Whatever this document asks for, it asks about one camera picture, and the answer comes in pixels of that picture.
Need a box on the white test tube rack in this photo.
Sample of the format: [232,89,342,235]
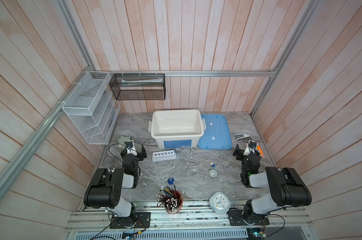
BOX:
[152,150,177,162]

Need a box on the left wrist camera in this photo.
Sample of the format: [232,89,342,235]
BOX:
[124,141,135,149]

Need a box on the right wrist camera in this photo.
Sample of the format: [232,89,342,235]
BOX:
[248,140,257,151]

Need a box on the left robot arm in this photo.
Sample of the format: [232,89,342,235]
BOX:
[83,146,147,228]

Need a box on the blue plastic bin lid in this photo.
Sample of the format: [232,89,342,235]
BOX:
[198,115,232,150]

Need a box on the white plastic storage bin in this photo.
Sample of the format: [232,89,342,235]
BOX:
[148,110,206,149]

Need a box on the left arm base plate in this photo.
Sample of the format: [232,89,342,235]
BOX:
[110,212,151,229]

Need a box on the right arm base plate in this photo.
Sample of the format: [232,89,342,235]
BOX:
[227,209,270,226]

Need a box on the green white pencil sharpener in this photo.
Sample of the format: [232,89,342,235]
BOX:
[118,136,131,145]

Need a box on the white alarm clock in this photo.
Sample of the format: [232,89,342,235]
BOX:
[209,192,230,215]

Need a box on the pack of coloured markers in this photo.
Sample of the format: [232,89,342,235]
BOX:
[256,144,264,158]

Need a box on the white wire mesh shelf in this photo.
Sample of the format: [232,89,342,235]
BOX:
[63,71,121,145]

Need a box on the black wire mesh basket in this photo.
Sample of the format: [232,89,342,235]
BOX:
[109,73,167,101]

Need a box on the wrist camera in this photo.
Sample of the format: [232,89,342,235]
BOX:
[124,141,135,149]
[248,140,257,151]

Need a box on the small white round cap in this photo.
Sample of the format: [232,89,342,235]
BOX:
[209,169,217,178]

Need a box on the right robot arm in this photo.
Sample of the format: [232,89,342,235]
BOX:
[233,145,312,225]

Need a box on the red cup of pencils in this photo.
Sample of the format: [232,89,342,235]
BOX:
[157,186,184,215]

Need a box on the grey stapler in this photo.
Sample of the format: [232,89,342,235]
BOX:
[235,133,250,141]

